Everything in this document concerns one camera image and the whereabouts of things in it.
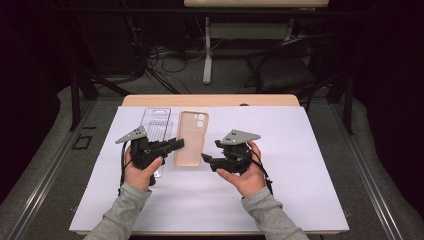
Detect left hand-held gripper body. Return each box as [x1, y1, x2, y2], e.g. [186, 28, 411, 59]
[115, 125, 169, 172]

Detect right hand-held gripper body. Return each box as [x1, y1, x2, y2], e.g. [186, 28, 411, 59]
[209, 129, 262, 175]

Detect peach phone case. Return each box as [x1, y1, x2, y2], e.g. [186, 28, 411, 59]
[173, 109, 210, 168]

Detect clear plastic rack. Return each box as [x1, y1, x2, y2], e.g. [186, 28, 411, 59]
[139, 106, 174, 179]

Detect person's left hand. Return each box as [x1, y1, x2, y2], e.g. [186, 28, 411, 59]
[123, 146, 165, 192]

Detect person's right hand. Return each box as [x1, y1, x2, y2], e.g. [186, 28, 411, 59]
[216, 141, 268, 199]

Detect wooden table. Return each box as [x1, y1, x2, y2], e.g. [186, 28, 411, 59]
[75, 93, 342, 237]

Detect white table board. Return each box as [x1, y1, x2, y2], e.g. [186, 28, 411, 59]
[68, 105, 350, 233]

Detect white-legged desk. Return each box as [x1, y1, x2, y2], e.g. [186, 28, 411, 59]
[183, 0, 330, 85]

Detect black metal stand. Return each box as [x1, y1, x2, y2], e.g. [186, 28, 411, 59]
[327, 70, 355, 136]
[67, 64, 132, 132]

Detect black chair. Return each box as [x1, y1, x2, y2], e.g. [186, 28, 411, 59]
[245, 32, 338, 102]

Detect left hand-held gripper cable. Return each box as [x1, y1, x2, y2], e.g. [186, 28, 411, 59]
[117, 141, 134, 197]

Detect hand-held gripper cable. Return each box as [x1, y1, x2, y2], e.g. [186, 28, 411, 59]
[117, 141, 134, 197]
[247, 149, 275, 196]

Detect right hand-held gripper cable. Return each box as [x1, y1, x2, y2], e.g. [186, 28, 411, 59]
[247, 149, 275, 196]

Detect bundle of floor cables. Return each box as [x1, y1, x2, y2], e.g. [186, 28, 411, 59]
[131, 16, 225, 95]

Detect metal floor rail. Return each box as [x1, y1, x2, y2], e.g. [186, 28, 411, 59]
[6, 99, 98, 240]
[328, 102, 405, 240]

